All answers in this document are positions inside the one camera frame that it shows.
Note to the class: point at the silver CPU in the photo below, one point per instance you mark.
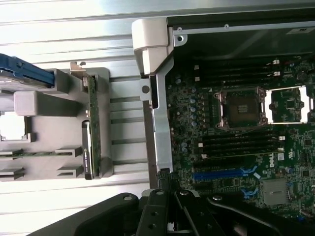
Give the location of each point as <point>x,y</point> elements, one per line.
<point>9,127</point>

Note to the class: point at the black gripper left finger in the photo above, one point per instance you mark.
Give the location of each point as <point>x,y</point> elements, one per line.
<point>152,211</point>

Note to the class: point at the grey chipset heatsink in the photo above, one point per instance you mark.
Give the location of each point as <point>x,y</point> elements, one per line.
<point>274,191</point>

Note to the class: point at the green motherboard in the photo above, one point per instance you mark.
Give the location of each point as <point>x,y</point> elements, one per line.
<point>305,157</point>

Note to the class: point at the blue expansion slot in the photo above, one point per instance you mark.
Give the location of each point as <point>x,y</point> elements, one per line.
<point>216,175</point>

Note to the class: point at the metal socket cover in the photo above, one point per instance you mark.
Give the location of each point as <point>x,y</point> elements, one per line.
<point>286,89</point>

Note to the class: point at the green RAM stick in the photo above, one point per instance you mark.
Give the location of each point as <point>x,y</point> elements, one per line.
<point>32,154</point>

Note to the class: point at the open PC case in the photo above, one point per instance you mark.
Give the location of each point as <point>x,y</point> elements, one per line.
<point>161,127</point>

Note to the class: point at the CPU socket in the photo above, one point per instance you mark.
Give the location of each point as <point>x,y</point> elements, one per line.
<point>242,108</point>

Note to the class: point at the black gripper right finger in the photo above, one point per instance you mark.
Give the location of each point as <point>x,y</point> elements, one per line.
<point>192,214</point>

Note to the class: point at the grey parts rack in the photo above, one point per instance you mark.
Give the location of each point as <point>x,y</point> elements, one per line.
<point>56,123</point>

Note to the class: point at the hard disk with blue carrier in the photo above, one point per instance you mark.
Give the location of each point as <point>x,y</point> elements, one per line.
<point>32,70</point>

